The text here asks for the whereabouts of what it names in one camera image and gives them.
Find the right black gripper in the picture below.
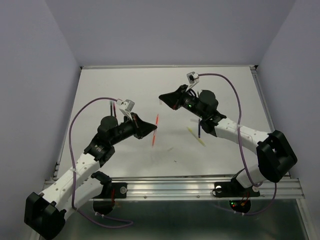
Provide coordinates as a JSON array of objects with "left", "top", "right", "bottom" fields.
[{"left": 157, "top": 84, "right": 206, "bottom": 119}]

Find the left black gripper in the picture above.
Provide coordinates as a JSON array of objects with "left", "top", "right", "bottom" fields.
[{"left": 110, "top": 112, "right": 156, "bottom": 146}]

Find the orange pen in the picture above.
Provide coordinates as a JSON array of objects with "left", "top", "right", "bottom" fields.
[{"left": 151, "top": 114, "right": 159, "bottom": 147}]

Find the green pen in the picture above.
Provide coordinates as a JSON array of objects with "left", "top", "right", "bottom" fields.
[{"left": 109, "top": 101, "right": 113, "bottom": 116}]

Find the red pen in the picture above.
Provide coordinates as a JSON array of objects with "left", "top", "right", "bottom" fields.
[{"left": 112, "top": 102, "right": 117, "bottom": 118}]

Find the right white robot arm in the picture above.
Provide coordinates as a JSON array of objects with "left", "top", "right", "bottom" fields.
[{"left": 158, "top": 84, "right": 298, "bottom": 195}]

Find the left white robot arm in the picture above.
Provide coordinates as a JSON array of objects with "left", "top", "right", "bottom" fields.
[{"left": 24, "top": 112, "right": 157, "bottom": 240}]

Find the purple pen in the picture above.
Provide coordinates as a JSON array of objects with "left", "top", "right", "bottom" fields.
[{"left": 197, "top": 118, "right": 201, "bottom": 139}]

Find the yellow pen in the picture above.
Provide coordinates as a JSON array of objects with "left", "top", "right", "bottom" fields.
[{"left": 186, "top": 127, "right": 206, "bottom": 147}]

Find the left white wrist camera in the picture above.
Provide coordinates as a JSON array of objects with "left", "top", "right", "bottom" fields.
[{"left": 116, "top": 99, "right": 135, "bottom": 120}]

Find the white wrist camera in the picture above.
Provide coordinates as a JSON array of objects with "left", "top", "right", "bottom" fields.
[
  {"left": 116, "top": 99, "right": 135, "bottom": 120},
  {"left": 186, "top": 71, "right": 200, "bottom": 91}
]

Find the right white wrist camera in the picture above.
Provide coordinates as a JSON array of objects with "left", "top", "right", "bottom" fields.
[{"left": 186, "top": 71, "right": 200, "bottom": 91}]

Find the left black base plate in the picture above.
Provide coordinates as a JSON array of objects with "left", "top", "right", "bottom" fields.
[{"left": 93, "top": 182, "right": 128, "bottom": 200}]

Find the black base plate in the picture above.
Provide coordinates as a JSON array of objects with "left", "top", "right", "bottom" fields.
[
  {"left": 211, "top": 181, "right": 260, "bottom": 198},
  {"left": 93, "top": 182, "right": 128, "bottom": 200}
]

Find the aluminium mounting rail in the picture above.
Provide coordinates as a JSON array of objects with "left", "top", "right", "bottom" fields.
[{"left": 41, "top": 177, "right": 306, "bottom": 201}]

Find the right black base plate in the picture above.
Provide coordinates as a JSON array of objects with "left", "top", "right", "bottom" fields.
[{"left": 211, "top": 181, "right": 260, "bottom": 198}]

